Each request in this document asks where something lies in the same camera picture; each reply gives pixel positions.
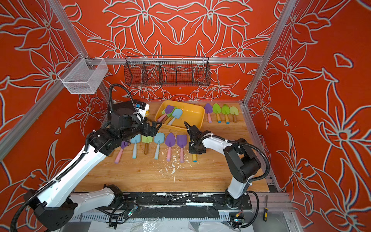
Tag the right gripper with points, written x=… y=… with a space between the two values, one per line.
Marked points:
x=194 y=136

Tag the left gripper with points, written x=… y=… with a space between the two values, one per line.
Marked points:
x=148 y=132

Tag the light blue shovel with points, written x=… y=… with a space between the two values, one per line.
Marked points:
x=158 y=139
x=176 y=115
x=135 y=140

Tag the purple scoop shovel pink handle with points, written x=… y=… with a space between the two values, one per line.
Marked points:
x=124 y=144

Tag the purple pointed shovel pink handle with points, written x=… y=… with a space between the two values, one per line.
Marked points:
x=170 y=142

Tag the purple square shovel pink handle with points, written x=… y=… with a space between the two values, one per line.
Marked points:
x=169 y=109

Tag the green shovel yellow handle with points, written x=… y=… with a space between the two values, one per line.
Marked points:
x=217 y=110
x=226 y=111

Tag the pale green shovel wooden handle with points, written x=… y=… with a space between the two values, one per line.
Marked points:
x=235 y=112

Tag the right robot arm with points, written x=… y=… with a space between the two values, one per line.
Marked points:
x=246 y=163

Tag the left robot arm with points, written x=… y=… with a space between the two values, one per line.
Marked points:
x=55 y=204

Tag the yellow plastic storage box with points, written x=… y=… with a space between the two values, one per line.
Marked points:
x=192 y=114

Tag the black wire wall basket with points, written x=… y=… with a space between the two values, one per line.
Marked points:
x=167 y=72

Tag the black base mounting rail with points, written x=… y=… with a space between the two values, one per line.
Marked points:
x=211 y=200

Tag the white cable duct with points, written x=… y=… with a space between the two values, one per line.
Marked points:
x=101 y=217

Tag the white mesh wall basket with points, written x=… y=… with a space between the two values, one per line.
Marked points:
x=82 y=77

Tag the yellow handled screwdriver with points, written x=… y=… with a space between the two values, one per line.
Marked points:
x=265 y=214

